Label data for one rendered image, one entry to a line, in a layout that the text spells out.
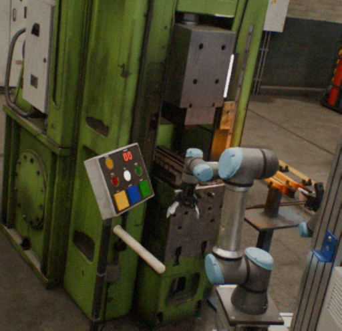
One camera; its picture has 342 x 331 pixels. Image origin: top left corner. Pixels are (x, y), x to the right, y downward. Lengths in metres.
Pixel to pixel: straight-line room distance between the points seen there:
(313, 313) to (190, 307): 1.53
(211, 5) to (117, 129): 0.82
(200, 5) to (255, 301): 1.54
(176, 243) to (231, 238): 1.09
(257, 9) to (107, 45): 0.87
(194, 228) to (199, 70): 0.92
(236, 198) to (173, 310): 1.52
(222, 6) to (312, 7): 7.82
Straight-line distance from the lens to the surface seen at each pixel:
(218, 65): 2.92
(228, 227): 2.05
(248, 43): 3.23
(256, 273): 2.16
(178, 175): 2.98
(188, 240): 3.17
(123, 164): 2.58
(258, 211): 3.39
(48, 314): 3.46
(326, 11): 11.04
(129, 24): 2.76
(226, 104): 3.20
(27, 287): 3.69
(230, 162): 1.96
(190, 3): 2.91
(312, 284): 2.07
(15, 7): 7.90
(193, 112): 2.89
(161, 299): 3.29
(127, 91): 2.79
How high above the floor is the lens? 2.05
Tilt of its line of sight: 19 degrees down
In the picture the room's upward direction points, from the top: 9 degrees clockwise
